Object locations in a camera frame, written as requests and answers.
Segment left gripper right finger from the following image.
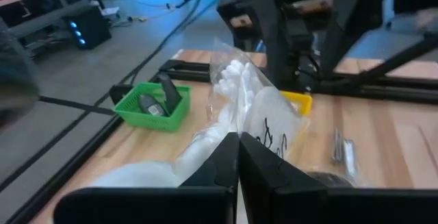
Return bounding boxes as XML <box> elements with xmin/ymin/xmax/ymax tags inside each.
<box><xmin>239</xmin><ymin>132</ymin><xmax>438</xmax><ymax>224</ymax></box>

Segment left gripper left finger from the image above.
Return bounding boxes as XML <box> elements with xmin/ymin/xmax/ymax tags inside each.
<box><xmin>53</xmin><ymin>132</ymin><xmax>240</xmax><ymax>224</ymax></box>

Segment silver nail clipper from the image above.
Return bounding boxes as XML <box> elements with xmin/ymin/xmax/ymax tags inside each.
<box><xmin>343</xmin><ymin>138</ymin><xmax>359</xmax><ymax>180</ymax></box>

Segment grey nail clipper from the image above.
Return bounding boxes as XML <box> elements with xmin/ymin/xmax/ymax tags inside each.
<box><xmin>331</xmin><ymin>127</ymin><xmax>343</xmax><ymax>165</ymax></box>

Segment white vanity pack bag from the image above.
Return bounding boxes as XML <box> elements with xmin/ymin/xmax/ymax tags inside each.
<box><xmin>174</xmin><ymin>37</ymin><xmax>311</xmax><ymax>184</ymax></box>

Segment green plastic basket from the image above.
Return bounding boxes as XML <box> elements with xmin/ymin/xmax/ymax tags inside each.
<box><xmin>112</xmin><ymin>82</ymin><xmax>192</xmax><ymax>132</ymax></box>

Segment small grey labelled bottle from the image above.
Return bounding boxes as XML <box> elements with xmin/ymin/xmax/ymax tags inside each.
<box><xmin>138</xmin><ymin>93</ymin><xmax>167</xmax><ymax>117</ymax></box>

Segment yellow plastic basket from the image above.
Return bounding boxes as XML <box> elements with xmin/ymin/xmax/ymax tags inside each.
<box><xmin>279</xmin><ymin>90</ymin><xmax>313</xmax><ymax>117</ymax></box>

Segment black computer blue lights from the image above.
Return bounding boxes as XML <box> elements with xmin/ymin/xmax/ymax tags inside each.
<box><xmin>63</xmin><ymin>6</ymin><xmax>112</xmax><ymax>50</ymax></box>

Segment thick black floor cable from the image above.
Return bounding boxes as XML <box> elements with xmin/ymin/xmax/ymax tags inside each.
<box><xmin>118</xmin><ymin>0</ymin><xmax>213</xmax><ymax>84</ymax></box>

